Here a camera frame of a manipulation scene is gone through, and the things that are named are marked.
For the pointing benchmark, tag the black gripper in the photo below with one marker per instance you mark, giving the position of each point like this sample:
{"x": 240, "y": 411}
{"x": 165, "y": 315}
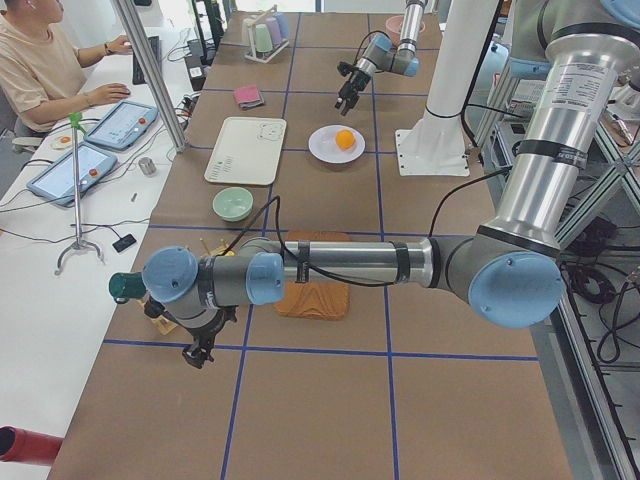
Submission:
{"x": 354, "y": 81}
{"x": 206, "y": 336}

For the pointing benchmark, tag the orange fruit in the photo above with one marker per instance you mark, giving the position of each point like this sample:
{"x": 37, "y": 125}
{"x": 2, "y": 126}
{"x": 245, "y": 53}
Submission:
{"x": 345, "y": 139}

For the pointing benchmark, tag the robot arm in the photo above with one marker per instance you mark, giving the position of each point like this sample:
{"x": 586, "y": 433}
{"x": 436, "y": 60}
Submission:
{"x": 382, "y": 55}
{"x": 506, "y": 271}

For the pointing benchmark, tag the cream bear tray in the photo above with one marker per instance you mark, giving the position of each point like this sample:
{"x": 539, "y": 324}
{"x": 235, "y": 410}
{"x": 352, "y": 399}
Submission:
{"x": 247, "y": 151}

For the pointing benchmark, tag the white round plate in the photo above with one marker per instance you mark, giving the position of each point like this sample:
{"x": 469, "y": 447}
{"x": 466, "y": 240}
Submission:
{"x": 322, "y": 145}

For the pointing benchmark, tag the wooden dish rack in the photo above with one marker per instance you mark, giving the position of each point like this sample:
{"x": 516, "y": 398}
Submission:
{"x": 155, "y": 316}

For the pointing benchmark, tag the pink bowl with ladle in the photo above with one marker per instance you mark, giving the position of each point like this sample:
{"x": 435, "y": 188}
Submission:
{"x": 392, "y": 25}

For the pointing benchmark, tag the pink folded cloth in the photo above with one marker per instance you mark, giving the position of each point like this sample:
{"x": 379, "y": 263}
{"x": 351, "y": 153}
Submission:
{"x": 247, "y": 93}

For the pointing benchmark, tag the blue cup on rack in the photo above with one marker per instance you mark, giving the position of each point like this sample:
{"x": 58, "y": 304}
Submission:
{"x": 283, "y": 24}

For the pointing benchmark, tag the dark green cup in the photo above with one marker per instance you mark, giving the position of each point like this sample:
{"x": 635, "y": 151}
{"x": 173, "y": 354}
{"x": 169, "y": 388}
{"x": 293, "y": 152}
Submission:
{"x": 126, "y": 286}

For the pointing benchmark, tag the purple cup on rack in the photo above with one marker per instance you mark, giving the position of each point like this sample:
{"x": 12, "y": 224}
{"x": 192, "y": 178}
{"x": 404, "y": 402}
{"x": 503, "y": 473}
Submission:
{"x": 274, "y": 30}

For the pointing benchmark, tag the wooden cutting board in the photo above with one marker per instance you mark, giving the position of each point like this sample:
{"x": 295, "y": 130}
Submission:
{"x": 315, "y": 300}

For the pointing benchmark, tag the green bowl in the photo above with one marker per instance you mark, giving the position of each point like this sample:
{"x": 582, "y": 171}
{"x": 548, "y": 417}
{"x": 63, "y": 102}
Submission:
{"x": 233, "y": 204}

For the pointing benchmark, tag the small metal cylinder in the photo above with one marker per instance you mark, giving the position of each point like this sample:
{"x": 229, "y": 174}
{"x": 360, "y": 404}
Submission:
{"x": 147, "y": 166}

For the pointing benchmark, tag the red cylinder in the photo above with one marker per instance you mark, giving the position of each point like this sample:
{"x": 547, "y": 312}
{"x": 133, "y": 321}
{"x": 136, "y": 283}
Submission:
{"x": 24, "y": 446}

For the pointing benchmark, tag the blue tablet far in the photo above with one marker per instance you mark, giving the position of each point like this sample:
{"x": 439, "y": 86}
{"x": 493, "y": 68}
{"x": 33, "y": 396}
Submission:
{"x": 122, "y": 126}

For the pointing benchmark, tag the blue tablet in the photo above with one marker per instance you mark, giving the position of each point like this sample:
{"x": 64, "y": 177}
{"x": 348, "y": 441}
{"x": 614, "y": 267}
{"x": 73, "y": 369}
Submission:
{"x": 57, "y": 182}
{"x": 122, "y": 126}

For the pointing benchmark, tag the blue tablet near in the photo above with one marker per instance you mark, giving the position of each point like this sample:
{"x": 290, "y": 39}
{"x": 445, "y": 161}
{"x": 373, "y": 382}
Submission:
{"x": 57, "y": 182}

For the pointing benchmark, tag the metal stand with green clip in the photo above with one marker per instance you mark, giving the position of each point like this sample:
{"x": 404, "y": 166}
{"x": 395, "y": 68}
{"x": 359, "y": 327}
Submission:
{"x": 79, "y": 244}

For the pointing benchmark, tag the seated person beige shirt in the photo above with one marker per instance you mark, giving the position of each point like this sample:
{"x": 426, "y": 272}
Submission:
{"x": 42, "y": 72}

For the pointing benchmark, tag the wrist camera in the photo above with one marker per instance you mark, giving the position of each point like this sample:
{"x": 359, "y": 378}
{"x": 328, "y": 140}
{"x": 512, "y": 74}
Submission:
{"x": 345, "y": 68}

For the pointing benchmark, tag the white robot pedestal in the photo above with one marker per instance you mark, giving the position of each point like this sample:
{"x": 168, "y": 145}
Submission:
{"x": 435, "y": 146}

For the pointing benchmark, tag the white wire cup rack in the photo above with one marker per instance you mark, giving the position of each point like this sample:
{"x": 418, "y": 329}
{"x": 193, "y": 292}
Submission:
{"x": 248, "y": 33}

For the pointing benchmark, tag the aluminium frame post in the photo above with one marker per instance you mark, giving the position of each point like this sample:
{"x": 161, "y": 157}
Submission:
{"x": 136, "y": 33}

